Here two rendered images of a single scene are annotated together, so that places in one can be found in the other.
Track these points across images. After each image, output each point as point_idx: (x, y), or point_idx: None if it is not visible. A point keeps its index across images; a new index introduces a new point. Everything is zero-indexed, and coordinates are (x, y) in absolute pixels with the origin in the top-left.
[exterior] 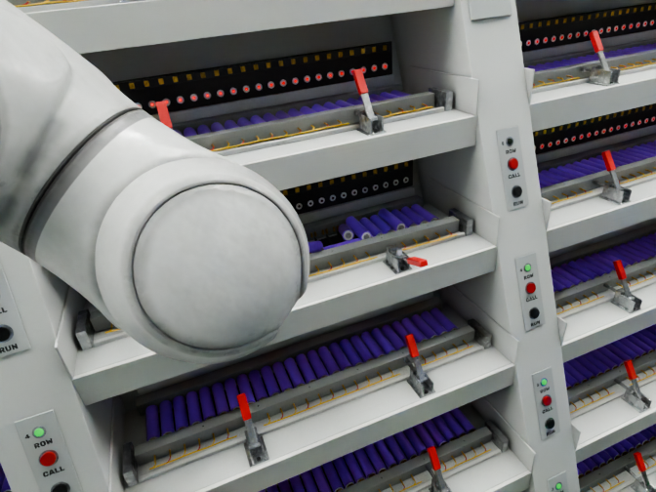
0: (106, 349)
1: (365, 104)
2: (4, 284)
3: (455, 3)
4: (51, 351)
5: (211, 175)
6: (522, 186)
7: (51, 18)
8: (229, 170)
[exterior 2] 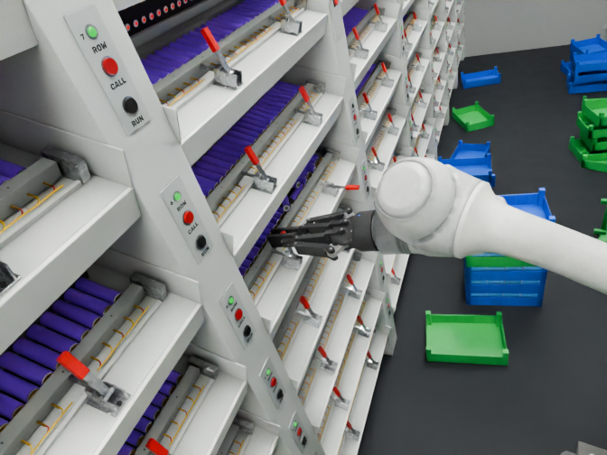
0: (260, 312)
1: (311, 107)
2: (240, 302)
3: (327, 32)
4: (261, 326)
5: (503, 199)
6: (358, 127)
7: (217, 116)
8: (498, 196)
